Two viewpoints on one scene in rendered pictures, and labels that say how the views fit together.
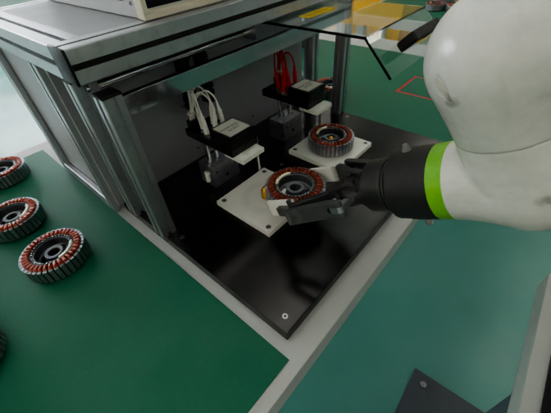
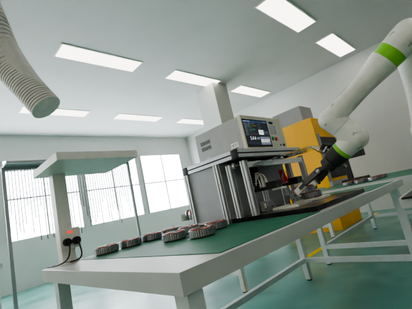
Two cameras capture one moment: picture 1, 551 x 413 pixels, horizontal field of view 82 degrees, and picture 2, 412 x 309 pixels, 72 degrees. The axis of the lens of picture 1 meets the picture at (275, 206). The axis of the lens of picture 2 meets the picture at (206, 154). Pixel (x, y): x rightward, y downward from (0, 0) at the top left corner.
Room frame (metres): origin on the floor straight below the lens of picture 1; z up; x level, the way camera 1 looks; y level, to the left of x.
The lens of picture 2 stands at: (-1.01, 0.41, 0.87)
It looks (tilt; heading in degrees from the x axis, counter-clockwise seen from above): 10 degrees up; 0
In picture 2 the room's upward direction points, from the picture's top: 13 degrees counter-clockwise
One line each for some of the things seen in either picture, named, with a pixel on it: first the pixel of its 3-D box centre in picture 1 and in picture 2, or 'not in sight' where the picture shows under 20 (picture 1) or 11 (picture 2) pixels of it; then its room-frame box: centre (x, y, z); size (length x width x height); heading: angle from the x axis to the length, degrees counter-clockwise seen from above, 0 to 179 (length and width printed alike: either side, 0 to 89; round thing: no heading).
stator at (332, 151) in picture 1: (330, 139); (311, 194); (0.68, -0.15, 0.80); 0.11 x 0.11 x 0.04
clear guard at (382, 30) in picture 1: (346, 30); (303, 155); (0.71, -0.17, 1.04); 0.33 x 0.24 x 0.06; 46
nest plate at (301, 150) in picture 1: (330, 147); (312, 198); (0.68, -0.15, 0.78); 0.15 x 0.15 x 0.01; 46
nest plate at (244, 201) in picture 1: (266, 198); (292, 205); (0.51, 0.02, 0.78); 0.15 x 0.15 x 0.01; 46
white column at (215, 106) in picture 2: not in sight; (228, 161); (4.89, -0.05, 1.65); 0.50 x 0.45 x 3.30; 46
